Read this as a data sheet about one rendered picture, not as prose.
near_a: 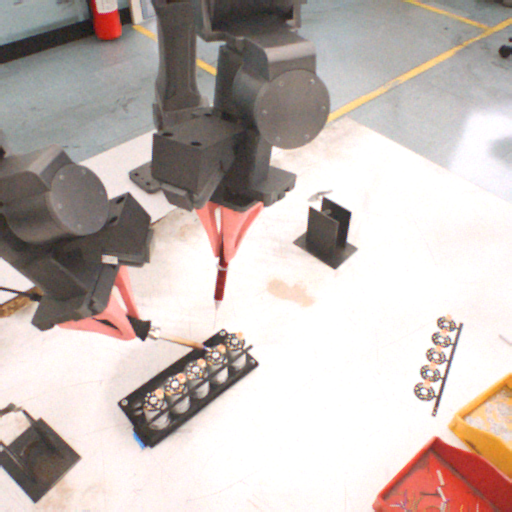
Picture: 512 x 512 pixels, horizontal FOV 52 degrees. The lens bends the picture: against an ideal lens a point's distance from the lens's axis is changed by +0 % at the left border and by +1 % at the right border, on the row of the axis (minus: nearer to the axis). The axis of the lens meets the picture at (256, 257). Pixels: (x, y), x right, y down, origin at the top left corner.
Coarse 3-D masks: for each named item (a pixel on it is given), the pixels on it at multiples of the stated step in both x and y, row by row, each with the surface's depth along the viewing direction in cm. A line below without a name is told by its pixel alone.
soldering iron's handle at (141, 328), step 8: (32, 296) 53; (40, 296) 54; (96, 320) 55; (104, 320) 55; (128, 320) 56; (136, 320) 56; (144, 320) 57; (136, 328) 56; (144, 328) 56; (144, 336) 56
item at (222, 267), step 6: (222, 240) 52; (222, 246) 53; (222, 252) 53; (222, 258) 53; (216, 264) 54; (222, 264) 53; (228, 264) 54; (222, 270) 54; (216, 276) 55; (222, 276) 54; (216, 282) 55; (222, 282) 55; (216, 288) 55; (222, 288) 55; (216, 294) 55; (222, 294) 55; (216, 300) 56
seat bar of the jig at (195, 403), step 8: (248, 360) 63; (248, 368) 63; (232, 376) 61; (216, 384) 61; (224, 384) 61; (216, 392) 61; (192, 400) 59; (200, 400) 59; (208, 400) 60; (192, 408) 59; (144, 416) 58; (176, 416) 58; (184, 416) 59; (168, 424) 57; (152, 432) 57; (160, 432) 57; (152, 440) 57
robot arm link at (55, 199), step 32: (0, 160) 44; (32, 160) 39; (64, 160) 40; (0, 192) 40; (32, 192) 39; (64, 192) 39; (96, 192) 42; (32, 224) 40; (64, 224) 39; (96, 224) 42
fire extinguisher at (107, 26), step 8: (96, 0) 279; (104, 0) 280; (112, 0) 283; (96, 8) 283; (104, 8) 283; (112, 8) 285; (96, 16) 286; (104, 16) 285; (112, 16) 287; (96, 24) 290; (104, 24) 288; (112, 24) 290; (120, 24) 296; (96, 32) 294; (104, 32) 292; (112, 32) 293; (120, 32) 297
